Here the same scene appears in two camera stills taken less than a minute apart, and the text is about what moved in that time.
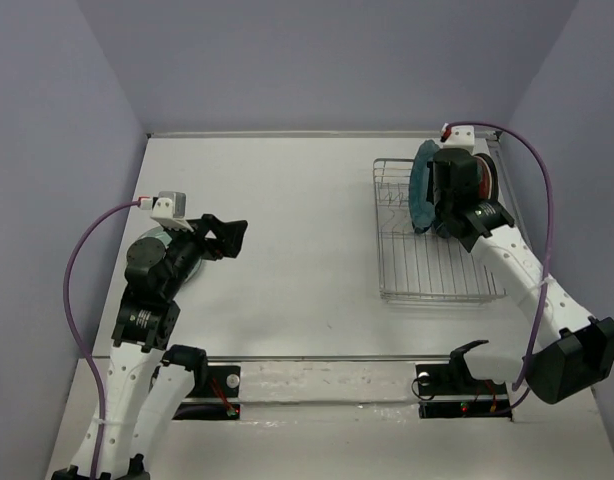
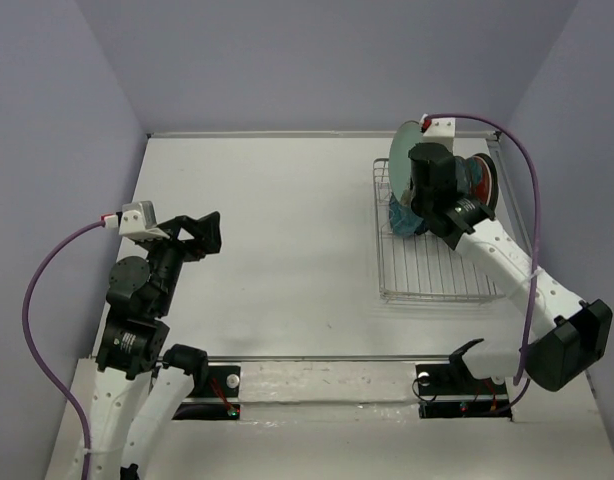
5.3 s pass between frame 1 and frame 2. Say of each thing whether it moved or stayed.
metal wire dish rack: stayed
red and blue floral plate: stayed
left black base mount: stayed
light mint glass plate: moved
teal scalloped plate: moved
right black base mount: stayed
